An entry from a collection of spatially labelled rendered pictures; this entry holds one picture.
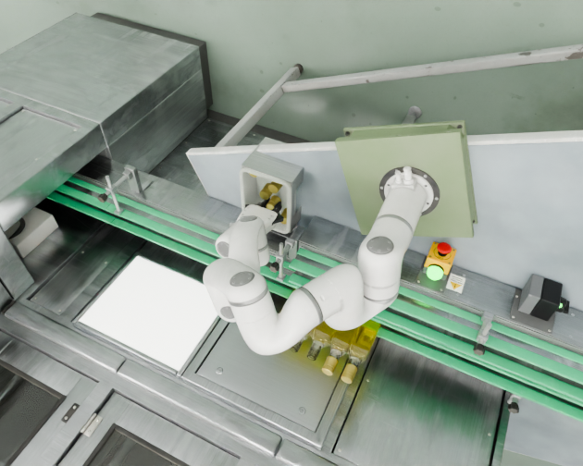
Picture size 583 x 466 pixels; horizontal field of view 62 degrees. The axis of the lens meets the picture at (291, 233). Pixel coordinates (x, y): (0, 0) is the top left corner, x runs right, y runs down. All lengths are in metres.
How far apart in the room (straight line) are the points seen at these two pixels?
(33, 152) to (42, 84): 0.42
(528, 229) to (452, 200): 0.22
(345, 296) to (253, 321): 0.19
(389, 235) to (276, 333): 0.33
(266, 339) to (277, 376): 0.57
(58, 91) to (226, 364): 1.25
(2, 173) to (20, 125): 0.26
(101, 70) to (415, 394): 1.72
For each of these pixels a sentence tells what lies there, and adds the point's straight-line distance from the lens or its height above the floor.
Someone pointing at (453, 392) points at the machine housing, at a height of 0.97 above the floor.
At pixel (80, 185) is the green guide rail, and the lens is 1.98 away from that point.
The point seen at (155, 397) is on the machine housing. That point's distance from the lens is 1.61.
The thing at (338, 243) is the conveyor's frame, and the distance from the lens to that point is 1.50.
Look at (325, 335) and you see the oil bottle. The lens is 1.46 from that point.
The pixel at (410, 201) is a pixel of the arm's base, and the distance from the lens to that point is 1.20.
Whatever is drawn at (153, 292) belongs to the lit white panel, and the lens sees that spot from 1.77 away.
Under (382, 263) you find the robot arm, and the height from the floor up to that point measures 1.12.
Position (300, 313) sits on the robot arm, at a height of 1.30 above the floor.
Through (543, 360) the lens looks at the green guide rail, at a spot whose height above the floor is 0.95.
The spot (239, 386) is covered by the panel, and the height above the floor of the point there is 1.26.
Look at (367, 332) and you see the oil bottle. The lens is 1.48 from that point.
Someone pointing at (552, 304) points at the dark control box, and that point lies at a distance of 1.45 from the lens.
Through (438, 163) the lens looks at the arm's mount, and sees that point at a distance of 1.23.
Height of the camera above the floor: 1.78
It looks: 37 degrees down
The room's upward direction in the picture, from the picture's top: 147 degrees counter-clockwise
